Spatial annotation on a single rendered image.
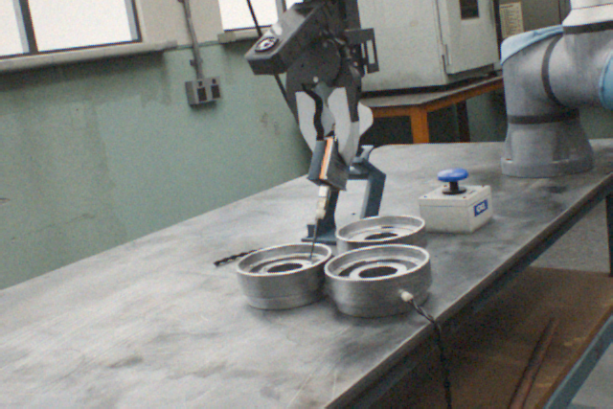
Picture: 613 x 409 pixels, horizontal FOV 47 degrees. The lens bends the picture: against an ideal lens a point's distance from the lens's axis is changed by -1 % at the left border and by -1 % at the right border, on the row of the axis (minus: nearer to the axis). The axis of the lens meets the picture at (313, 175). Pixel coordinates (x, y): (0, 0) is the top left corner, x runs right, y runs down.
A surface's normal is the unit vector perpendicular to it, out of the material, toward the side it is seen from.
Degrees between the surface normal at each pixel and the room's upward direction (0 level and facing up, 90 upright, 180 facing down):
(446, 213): 90
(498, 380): 0
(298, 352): 0
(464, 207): 90
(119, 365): 0
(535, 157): 72
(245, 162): 90
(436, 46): 90
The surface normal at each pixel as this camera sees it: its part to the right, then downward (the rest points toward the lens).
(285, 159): 0.78, 0.00
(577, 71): -0.86, 0.24
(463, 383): -0.15, -0.97
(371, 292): -0.21, 0.21
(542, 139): -0.34, -0.08
